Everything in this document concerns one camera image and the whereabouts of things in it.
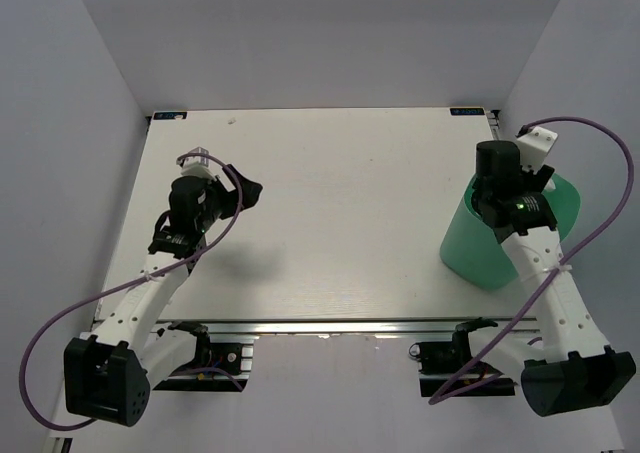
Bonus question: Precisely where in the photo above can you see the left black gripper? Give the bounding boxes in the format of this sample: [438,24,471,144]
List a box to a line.
[195,164,261,232]

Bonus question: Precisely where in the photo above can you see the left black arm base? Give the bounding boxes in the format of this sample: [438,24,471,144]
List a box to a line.
[155,321,250,393]

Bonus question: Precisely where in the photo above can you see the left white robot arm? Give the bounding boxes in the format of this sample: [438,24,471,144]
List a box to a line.
[63,164,263,426]

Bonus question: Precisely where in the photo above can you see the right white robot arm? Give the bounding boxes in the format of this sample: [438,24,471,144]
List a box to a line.
[471,140,636,417]

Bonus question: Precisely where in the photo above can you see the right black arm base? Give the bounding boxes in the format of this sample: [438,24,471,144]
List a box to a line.
[408,318,515,398]

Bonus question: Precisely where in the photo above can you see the left blue table sticker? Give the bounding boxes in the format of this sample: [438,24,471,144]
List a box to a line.
[152,111,187,121]

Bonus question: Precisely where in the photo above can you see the blue table sticker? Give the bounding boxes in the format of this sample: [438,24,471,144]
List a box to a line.
[152,111,187,121]
[449,107,485,116]

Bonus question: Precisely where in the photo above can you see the right blue table sticker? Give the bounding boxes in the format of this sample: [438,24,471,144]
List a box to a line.
[449,107,485,116]

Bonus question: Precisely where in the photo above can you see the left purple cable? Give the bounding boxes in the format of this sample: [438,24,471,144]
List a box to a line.
[21,147,246,432]

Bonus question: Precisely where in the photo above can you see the purple cable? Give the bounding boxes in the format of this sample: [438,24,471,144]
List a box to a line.
[428,116,636,406]
[21,147,246,432]

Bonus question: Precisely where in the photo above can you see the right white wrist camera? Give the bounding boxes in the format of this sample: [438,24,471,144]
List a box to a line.
[515,126,558,173]

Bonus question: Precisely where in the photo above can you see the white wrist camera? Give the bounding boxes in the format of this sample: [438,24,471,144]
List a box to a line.
[176,147,214,180]
[515,126,558,173]

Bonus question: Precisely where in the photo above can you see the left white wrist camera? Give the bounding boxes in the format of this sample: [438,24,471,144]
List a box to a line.
[176,147,214,180]

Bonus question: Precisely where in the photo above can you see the aluminium table frame rail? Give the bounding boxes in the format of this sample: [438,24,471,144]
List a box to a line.
[94,317,544,337]

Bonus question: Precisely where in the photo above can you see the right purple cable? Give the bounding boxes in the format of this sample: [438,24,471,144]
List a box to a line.
[428,116,636,406]

